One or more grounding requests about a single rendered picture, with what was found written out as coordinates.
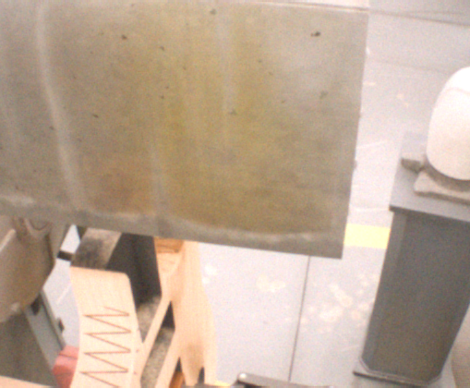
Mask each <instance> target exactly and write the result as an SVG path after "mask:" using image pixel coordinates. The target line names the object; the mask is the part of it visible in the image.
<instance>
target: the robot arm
mask: <svg viewBox="0 0 470 388"><path fill-rule="evenodd" d="M433 110H434V111H433V114H432V117H431V119H430V127H429V132H428V143H426V142H422V143H421V144H420V148H419V151H420V152H404V153H403V154H402V160H401V162H400V165H401V166H404V167H407V168H410V169H412V170H414V171H417V172H418V179H417V181H416V182H415V185H414V190H413V191H414V193H415V194H416V195H418V196H430V197H437V198H442V199H445V200H453V201H458V202H461V203H466V204H470V67H467V68H464V69H460V70H459V71H458V72H456V73H454V74H453V75H452V76H451V77H450V79H449V80H448V81H446V83H445V85H444V87H443V88H442V90H441V92H440V94H439V96H438V98H437V101H436V103H435V105H434V108H433ZM181 388H337V387H336V386H334V385H321V386H317V387H313V386H308V385H304V384H301V383H293V382H287V381H283V380H279V379H272V378H268V377H264V376H259V375H256V374H252V373H248V372H244V371H241V372H239V373H238V374H237V376H236V380H235V382H233V383H232V384H231V385H229V386H226V387H224V386H219V385H214V384H212V385H210V384H208V383H203V382H198V383H195V386H194V387H193V386H187V385H182V386H181Z"/></svg>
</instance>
